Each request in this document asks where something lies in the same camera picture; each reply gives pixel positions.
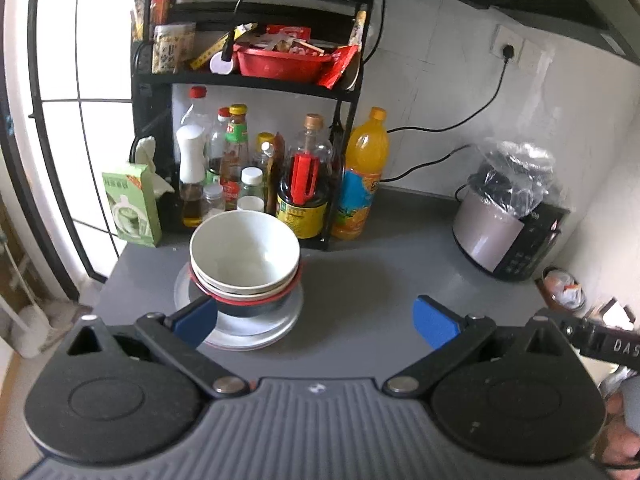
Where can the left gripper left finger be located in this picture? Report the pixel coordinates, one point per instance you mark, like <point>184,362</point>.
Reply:
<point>173,340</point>

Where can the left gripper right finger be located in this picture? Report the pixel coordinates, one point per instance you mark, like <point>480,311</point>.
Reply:
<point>455,341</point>

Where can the large white Sweet plate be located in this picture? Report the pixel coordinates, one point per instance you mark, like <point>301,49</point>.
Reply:
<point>243,334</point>

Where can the red rimmed bowl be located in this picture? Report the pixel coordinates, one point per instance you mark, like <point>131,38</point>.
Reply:
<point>246,308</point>

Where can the grey rice cooker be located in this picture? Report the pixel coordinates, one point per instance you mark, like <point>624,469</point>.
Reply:
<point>513,211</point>

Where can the small clear spice jar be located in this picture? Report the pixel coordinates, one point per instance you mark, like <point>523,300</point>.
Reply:
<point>213,200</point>

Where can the green tissue box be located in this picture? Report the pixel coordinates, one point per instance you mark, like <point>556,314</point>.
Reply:
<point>130,197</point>

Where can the white cap seasoning jar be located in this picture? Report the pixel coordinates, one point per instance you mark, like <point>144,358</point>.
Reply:
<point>252,192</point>

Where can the yellow cap sauce bottle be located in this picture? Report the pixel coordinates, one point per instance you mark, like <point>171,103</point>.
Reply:
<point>235,157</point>

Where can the dark soy sauce bottle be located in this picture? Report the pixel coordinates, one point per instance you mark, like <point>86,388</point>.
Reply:
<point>306,180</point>

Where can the white top oil sprayer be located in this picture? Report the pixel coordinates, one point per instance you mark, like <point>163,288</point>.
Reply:
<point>191,143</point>

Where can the orange juice bottle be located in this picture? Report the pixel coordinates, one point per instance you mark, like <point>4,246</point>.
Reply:
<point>365,160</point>

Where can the red cap clear bottle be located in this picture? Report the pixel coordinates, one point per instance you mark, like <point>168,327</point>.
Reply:
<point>197,113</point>

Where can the red plastic basket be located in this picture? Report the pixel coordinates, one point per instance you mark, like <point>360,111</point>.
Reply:
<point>291,67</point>

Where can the black metal shelf rack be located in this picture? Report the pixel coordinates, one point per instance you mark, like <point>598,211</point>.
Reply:
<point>310,47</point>

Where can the wall power socket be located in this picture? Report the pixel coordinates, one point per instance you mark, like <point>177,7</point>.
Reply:
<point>506,37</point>

